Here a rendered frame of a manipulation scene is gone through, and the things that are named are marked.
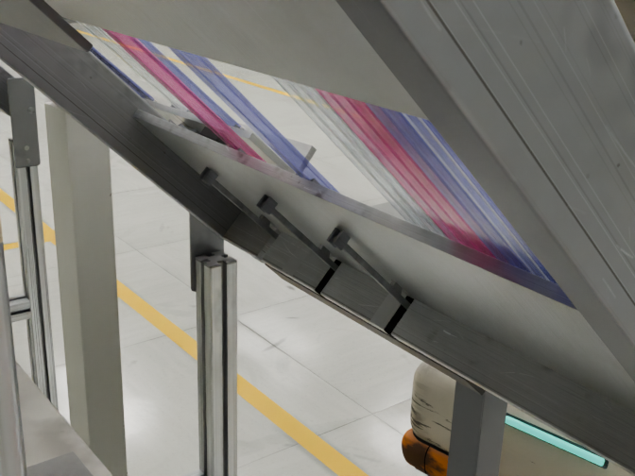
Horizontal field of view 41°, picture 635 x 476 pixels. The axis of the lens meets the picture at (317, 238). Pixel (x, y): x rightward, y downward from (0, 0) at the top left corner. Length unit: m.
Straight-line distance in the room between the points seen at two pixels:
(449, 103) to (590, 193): 0.07
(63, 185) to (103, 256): 0.11
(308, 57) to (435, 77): 0.19
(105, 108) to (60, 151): 0.24
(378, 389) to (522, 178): 1.83
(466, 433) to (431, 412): 0.32
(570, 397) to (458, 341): 0.12
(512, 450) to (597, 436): 0.88
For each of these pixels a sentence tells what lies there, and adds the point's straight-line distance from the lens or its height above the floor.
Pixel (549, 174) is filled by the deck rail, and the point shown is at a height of 0.98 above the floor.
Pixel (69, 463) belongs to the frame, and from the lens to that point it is 0.68.
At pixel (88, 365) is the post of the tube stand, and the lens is 1.26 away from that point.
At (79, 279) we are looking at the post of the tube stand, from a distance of 1.20.
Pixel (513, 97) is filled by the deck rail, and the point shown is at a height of 1.00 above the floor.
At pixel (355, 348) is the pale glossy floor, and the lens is 2.25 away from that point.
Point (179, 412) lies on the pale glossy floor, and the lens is 1.99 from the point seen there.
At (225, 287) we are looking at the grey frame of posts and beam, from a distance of 1.10.
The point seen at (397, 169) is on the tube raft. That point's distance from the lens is 0.51.
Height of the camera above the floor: 1.05
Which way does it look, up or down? 21 degrees down
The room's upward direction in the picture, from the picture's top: 2 degrees clockwise
